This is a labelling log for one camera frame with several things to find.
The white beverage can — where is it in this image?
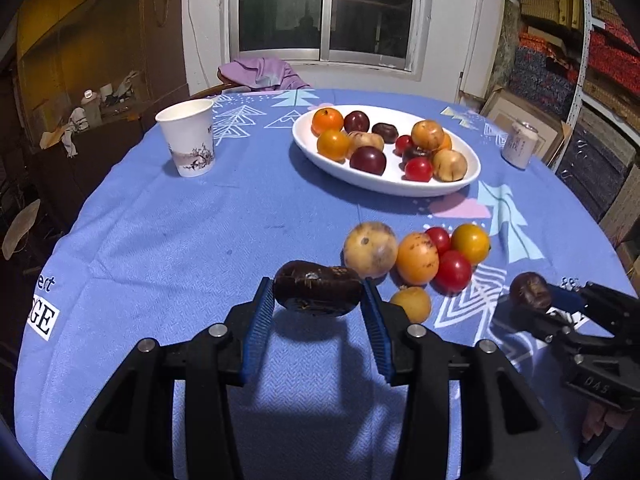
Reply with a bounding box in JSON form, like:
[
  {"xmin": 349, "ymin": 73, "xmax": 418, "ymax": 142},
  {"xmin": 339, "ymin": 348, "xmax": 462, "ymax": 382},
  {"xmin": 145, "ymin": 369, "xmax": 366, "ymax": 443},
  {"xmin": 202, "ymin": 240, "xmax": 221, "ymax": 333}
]
[{"xmin": 501, "ymin": 121, "xmax": 539, "ymax": 169}]

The white paper cup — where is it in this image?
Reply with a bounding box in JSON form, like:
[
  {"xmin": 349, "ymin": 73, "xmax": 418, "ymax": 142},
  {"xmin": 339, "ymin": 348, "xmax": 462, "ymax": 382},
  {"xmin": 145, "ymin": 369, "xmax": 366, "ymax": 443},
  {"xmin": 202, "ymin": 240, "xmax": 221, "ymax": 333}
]
[{"xmin": 155, "ymin": 99, "xmax": 217, "ymax": 178}]

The large tan round fruit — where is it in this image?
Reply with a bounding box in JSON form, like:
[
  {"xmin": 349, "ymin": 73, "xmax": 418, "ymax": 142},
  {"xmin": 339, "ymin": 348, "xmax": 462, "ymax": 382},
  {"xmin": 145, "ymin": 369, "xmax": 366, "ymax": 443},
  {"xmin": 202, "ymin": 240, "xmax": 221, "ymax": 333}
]
[{"xmin": 343, "ymin": 221, "xmax": 399, "ymax": 279}]

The white plastic bottle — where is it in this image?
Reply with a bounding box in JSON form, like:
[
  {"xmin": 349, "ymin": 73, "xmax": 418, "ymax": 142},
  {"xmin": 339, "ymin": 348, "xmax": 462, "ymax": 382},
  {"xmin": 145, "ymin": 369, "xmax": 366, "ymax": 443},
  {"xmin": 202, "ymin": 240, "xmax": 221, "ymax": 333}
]
[{"xmin": 80, "ymin": 90, "xmax": 103, "ymax": 126}]

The mottled panel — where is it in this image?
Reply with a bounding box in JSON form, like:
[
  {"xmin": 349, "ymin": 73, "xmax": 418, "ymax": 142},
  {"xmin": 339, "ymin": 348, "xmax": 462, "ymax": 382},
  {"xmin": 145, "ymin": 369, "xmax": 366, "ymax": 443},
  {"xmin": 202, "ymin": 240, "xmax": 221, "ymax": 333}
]
[{"xmin": 487, "ymin": 0, "xmax": 522, "ymax": 93}]

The stack of dark patterned boxes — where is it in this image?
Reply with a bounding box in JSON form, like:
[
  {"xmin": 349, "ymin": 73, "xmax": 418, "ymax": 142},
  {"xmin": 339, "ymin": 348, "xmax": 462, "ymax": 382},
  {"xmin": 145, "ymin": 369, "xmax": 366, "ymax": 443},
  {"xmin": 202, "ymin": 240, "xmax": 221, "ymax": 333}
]
[{"xmin": 515, "ymin": 45, "xmax": 637, "ymax": 221}]

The white oval plate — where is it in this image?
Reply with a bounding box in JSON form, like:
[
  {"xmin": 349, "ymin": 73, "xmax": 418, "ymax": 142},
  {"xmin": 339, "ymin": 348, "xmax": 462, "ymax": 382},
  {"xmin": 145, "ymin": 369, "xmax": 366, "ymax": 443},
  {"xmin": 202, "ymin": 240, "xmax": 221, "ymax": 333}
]
[{"xmin": 292, "ymin": 105, "xmax": 482, "ymax": 198}]

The stack of red patterned boxes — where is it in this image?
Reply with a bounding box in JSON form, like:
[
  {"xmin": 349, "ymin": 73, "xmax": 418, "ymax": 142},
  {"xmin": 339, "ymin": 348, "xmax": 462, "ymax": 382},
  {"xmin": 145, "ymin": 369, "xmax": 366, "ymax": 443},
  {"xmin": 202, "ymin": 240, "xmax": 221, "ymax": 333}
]
[{"xmin": 520, "ymin": 20, "xmax": 640, "ymax": 92}]

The small yellow-orange round fruit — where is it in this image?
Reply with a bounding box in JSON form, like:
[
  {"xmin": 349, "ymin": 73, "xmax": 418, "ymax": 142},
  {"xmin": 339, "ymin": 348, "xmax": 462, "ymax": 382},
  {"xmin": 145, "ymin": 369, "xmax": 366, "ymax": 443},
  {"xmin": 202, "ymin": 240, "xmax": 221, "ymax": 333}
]
[{"xmin": 390, "ymin": 286, "xmax": 432, "ymax": 323}]

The tan-orange round fruit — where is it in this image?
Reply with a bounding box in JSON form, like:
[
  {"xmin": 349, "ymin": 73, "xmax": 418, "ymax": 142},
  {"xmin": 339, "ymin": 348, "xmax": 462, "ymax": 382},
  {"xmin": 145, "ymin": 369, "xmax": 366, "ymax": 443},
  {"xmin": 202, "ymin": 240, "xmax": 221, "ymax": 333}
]
[{"xmin": 411, "ymin": 120, "xmax": 446, "ymax": 151}]

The stack of woven boxes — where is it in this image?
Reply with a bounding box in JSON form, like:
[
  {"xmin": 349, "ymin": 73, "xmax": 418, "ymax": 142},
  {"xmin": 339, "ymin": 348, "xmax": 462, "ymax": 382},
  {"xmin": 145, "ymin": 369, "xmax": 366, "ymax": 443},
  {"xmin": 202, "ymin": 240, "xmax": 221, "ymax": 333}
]
[{"xmin": 515, "ymin": 0, "xmax": 583, "ymax": 28}]

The wooden cabinet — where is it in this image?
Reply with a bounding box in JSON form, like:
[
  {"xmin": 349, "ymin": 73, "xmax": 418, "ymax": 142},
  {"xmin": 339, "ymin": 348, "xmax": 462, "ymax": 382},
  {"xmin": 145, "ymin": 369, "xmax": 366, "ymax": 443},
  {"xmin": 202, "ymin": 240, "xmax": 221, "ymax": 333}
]
[{"xmin": 0, "ymin": 0, "xmax": 191, "ymax": 241}]

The purple cloth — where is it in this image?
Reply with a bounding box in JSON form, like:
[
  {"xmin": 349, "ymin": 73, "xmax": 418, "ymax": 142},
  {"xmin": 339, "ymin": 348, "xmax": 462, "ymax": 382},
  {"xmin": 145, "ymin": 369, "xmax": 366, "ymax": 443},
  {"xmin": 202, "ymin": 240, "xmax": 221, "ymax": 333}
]
[{"xmin": 218, "ymin": 57, "xmax": 311, "ymax": 93}]

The white board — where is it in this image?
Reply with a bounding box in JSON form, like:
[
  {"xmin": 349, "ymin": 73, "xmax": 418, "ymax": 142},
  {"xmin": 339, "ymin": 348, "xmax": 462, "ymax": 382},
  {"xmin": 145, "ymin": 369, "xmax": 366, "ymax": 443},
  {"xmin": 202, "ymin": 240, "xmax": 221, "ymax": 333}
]
[{"xmin": 459, "ymin": 0, "xmax": 487, "ymax": 106}]

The person's right hand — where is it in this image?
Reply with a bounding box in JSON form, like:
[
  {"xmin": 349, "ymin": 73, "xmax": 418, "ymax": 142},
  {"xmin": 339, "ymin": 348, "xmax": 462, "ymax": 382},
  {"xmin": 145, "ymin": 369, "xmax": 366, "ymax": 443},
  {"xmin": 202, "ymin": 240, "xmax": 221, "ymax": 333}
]
[{"xmin": 582, "ymin": 402, "xmax": 615, "ymax": 443}]

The sliding window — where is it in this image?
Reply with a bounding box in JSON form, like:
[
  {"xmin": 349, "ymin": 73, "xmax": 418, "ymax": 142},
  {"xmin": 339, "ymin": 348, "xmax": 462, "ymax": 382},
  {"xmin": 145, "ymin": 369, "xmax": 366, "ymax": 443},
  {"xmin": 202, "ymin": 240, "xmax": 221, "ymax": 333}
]
[{"xmin": 229, "ymin": 0, "xmax": 433, "ymax": 78}]

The wooden picture frame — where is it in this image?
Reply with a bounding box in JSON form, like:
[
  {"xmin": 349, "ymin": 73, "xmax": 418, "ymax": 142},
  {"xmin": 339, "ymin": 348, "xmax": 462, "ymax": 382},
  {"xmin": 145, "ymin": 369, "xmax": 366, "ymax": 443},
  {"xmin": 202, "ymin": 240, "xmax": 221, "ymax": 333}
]
[{"xmin": 480, "ymin": 87, "xmax": 573, "ymax": 166}]

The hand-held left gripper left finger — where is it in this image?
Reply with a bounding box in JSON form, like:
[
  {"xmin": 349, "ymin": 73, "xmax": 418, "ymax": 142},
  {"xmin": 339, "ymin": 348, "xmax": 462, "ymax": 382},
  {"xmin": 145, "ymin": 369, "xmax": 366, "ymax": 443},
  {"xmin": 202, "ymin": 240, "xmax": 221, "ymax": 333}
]
[{"xmin": 52, "ymin": 276, "xmax": 277, "ymax": 480}]

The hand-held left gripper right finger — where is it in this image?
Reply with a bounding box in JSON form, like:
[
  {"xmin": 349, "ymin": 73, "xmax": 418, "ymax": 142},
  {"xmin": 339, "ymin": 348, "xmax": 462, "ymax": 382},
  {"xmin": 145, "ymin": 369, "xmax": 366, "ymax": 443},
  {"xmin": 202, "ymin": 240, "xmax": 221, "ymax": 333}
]
[{"xmin": 361, "ymin": 277, "xmax": 581, "ymax": 480}]

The wooden chair with tan seat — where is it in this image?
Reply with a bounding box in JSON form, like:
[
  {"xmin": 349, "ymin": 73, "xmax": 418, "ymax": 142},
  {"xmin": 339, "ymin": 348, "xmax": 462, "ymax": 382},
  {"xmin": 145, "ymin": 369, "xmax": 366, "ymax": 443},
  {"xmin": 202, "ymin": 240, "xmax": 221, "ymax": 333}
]
[{"xmin": 1, "ymin": 199, "xmax": 42, "ymax": 261}]

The spotted yellow-orange round fruit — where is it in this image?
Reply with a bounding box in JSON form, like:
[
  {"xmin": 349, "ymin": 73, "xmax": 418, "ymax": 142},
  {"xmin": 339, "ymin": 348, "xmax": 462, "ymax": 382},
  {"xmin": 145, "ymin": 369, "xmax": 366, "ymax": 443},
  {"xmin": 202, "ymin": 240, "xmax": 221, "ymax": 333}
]
[{"xmin": 396, "ymin": 231, "xmax": 440, "ymax": 286}]

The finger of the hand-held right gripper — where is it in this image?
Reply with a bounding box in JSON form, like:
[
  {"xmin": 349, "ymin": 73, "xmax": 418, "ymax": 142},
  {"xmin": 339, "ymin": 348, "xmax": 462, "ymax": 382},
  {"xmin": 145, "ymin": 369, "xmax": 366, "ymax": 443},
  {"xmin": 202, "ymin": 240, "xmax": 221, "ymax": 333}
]
[
  {"xmin": 510, "ymin": 305, "xmax": 581, "ymax": 343},
  {"xmin": 546, "ymin": 281, "xmax": 640, "ymax": 333}
]

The white metal shelf rack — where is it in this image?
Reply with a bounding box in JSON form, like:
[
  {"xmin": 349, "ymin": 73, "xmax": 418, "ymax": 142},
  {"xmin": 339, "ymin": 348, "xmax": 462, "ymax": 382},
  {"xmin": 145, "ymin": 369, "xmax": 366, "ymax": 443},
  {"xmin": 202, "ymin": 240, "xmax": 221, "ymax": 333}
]
[{"xmin": 570, "ymin": 0, "xmax": 640, "ymax": 121}]

